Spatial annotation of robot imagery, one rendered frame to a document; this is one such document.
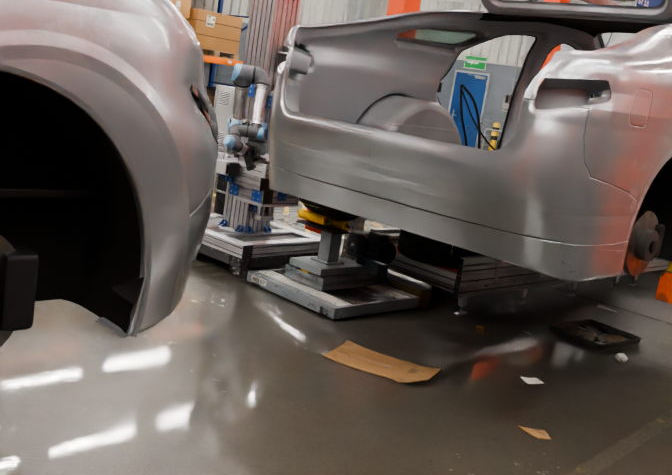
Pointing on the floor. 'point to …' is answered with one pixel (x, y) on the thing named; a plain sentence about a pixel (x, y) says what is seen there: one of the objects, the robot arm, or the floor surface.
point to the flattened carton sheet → (387, 367)
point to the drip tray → (609, 336)
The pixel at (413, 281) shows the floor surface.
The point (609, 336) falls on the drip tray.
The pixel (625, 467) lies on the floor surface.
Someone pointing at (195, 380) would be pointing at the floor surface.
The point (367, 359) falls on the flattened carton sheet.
